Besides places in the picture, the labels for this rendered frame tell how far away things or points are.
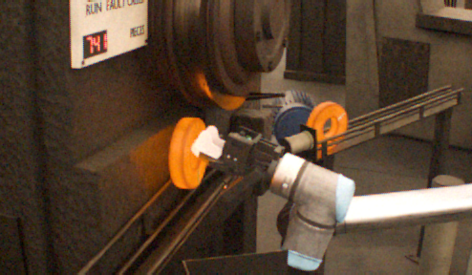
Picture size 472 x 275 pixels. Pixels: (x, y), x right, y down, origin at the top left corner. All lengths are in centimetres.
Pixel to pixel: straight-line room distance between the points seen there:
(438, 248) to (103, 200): 133
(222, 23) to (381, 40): 292
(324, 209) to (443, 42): 286
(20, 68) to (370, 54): 326
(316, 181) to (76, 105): 49
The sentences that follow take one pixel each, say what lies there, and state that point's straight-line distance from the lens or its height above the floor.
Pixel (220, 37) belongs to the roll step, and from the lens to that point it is 130.
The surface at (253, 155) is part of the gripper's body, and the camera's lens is 128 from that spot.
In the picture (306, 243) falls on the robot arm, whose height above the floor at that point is 69.
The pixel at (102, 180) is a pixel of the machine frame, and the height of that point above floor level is 85.
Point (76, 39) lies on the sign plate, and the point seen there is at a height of 111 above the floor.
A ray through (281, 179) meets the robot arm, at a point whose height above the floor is 81.
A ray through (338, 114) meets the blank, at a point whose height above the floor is 75.
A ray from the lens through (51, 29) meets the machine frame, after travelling 113.
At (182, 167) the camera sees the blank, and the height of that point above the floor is 82.
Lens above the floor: 129
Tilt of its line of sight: 18 degrees down
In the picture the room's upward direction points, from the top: 1 degrees clockwise
